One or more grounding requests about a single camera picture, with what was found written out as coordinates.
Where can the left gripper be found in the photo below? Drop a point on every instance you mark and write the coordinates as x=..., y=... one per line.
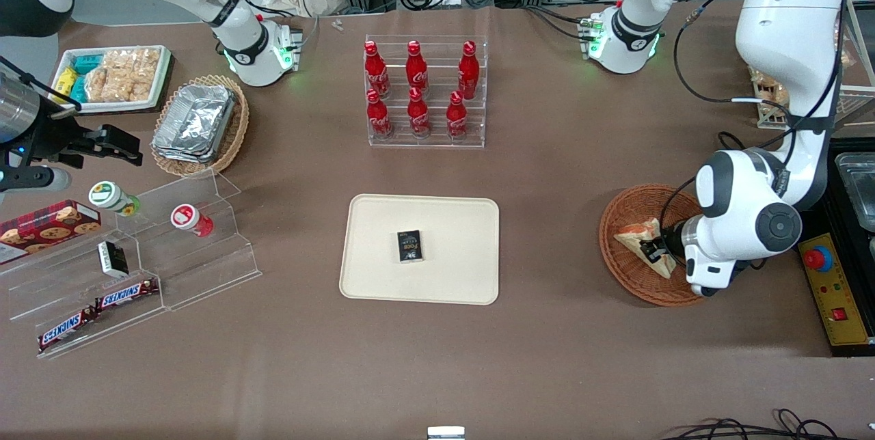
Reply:
x=662, y=244

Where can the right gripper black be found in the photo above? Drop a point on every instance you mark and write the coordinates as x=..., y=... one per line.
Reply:
x=56, y=139

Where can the triangle sandwich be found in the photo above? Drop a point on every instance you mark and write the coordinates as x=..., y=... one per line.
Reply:
x=632, y=235

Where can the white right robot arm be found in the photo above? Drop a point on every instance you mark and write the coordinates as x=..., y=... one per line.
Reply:
x=239, y=50

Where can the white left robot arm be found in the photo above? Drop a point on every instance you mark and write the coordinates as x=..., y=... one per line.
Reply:
x=786, y=30

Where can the brown wicker basket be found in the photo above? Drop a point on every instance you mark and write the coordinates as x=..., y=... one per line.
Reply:
x=636, y=286

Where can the white snack tray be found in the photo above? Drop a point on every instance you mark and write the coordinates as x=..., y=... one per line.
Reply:
x=109, y=106

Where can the aluminium foil tray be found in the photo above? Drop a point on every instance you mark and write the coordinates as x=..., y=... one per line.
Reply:
x=179, y=155

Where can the light wicker basket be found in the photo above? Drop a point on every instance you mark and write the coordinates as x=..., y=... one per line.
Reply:
x=239, y=132

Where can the beige plastic tray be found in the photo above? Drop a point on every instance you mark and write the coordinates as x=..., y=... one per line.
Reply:
x=451, y=276

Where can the metal tray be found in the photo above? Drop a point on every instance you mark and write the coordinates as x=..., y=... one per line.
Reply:
x=858, y=187

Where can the green sunflower lidded cup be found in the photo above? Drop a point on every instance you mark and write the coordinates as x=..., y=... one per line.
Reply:
x=106, y=195

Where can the clear rice cracker bag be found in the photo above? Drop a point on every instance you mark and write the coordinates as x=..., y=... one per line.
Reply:
x=116, y=88
x=133, y=63

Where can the teal snack packet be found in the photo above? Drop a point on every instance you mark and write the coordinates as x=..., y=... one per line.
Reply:
x=87, y=63
x=78, y=89

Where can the silver foil packets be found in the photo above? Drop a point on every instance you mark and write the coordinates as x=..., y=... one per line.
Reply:
x=195, y=119

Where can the yellow snack packet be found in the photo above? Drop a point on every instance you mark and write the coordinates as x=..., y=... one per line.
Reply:
x=65, y=81

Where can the red strawberry lidded cup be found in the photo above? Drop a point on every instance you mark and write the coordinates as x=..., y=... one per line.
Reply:
x=186, y=216

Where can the red tartan cookie box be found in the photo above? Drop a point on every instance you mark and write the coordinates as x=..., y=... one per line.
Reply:
x=48, y=225

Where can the black and white small box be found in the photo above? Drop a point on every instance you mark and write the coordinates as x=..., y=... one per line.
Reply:
x=113, y=259

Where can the Snickers bar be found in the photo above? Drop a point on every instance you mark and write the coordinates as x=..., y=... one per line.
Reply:
x=65, y=331
x=126, y=294

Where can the clear acrylic stepped shelf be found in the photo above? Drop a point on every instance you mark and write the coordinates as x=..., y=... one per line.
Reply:
x=225, y=255

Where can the yellow emergency stop box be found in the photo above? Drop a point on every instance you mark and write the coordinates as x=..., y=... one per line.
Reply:
x=837, y=296

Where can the clear bread snack bag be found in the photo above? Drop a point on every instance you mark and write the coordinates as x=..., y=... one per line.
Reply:
x=776, y=98
x=765, y=78

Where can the red cola bottle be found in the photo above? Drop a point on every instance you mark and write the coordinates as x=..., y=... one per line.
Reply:
x=469, y=74
x=416, y=71
x=456, y=119
x=376, y=71
x=418, y=117
x=379, y=119

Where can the clear acrylic bottle rack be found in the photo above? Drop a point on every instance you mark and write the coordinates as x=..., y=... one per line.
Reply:
x=437, y=143

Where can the black card box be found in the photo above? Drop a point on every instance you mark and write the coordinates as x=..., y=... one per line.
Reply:
x=410, y=246

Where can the small white clip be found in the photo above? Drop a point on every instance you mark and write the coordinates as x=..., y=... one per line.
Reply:
x=337, y=25

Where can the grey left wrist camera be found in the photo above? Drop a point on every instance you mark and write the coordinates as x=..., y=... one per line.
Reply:
x=711, y=279

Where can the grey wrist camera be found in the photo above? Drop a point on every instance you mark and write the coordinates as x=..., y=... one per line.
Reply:
x=711, y=279
x=34, y=179

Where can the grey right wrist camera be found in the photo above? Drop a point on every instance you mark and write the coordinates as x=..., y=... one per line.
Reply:
x=34, y=179

